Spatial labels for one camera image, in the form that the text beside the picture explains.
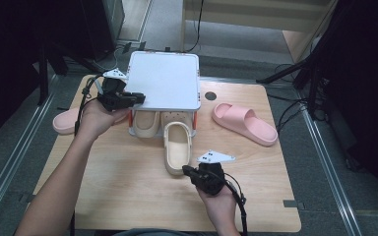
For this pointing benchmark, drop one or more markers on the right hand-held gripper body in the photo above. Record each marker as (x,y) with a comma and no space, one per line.
(210,178)

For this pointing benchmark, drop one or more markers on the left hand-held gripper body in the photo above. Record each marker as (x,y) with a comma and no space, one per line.
(113,95)

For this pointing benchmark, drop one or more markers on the beige clog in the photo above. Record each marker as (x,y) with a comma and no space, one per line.
(146,124)
(177,149)

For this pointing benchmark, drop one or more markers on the white shoe rack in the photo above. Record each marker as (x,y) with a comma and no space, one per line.
(164,78)

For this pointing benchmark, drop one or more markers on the pink slipper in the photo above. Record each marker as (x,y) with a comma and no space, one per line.
(246,123)
(65,121)

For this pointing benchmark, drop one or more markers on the person's right hand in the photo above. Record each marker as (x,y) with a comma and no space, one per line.
(221,208)

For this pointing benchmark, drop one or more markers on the person's left hand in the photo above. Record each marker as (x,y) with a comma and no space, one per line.
(93,121)

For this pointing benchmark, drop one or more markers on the dark cabinet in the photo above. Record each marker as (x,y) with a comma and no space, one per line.
(106,26)

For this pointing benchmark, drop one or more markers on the black metal stand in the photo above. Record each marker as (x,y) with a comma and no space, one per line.
(308,65)
(44,72)

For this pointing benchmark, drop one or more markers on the black round table grommet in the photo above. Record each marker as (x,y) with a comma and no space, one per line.
(210,96)

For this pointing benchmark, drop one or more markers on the wooden platform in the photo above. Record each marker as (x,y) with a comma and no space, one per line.
(259,16)

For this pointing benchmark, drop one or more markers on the metal floor rail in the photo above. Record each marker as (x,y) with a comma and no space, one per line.
(13,157)
(331,173)

